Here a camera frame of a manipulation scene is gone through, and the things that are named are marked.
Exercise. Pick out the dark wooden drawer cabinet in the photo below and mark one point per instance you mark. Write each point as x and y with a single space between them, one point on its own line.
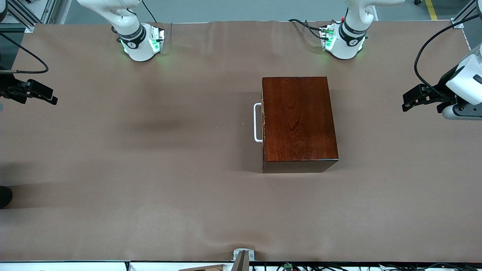
297 120

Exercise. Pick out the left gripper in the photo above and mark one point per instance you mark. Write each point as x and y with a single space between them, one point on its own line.
441 88

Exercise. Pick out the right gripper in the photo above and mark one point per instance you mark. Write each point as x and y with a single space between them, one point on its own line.
8 89

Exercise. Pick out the tan cardboard piece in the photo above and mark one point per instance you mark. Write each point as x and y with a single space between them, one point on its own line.
211 268

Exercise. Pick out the grey brown post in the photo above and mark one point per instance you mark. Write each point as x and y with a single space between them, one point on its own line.
241 263

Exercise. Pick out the brown table cover sheet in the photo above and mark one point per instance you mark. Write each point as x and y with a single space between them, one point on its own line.
188 207

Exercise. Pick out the black round object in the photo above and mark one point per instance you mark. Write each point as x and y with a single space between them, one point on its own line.
4 196

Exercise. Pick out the aluminium frame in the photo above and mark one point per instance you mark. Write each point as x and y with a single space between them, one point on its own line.
458 23
49 9

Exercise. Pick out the small metal bracket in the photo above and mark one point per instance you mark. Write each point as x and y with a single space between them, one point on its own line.
250 256

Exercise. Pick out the green terminal connector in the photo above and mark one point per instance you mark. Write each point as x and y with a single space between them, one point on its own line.
288 266

